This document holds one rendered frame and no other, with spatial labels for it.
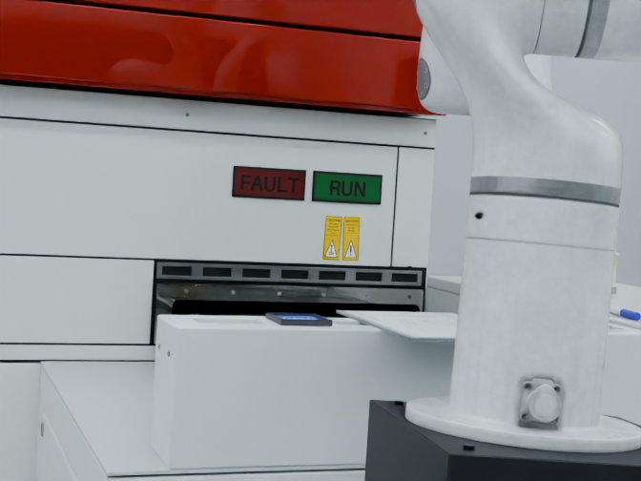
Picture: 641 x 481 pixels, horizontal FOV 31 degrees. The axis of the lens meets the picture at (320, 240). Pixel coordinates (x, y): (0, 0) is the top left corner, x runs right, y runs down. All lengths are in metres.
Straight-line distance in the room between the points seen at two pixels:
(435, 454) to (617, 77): 3.08
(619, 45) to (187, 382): 0.51
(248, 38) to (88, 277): 0.43
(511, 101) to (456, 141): 2.66
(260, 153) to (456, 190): 1.83
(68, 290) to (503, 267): 0.96
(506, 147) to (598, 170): 0.07
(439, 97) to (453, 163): 2.27
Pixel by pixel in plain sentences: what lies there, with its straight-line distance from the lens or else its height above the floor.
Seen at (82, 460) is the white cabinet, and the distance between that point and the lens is 1.29.
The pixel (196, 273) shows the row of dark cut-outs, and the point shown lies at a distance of 1.75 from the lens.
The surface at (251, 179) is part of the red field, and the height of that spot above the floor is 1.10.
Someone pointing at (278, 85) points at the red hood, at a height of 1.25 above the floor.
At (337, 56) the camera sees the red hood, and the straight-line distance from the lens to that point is 1.76.
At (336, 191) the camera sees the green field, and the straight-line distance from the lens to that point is 1.81.
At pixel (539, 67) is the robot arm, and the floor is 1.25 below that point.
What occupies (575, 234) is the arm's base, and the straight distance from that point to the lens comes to 0.89.
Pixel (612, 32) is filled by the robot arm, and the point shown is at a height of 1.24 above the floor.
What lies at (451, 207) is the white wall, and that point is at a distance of 3.55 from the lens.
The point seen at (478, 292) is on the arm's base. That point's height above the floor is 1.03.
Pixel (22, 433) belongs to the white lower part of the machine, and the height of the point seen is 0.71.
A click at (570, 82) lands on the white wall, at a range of 3.75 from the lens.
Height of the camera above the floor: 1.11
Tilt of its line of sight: 3 degrees down
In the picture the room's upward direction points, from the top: 3 degrees clockwise
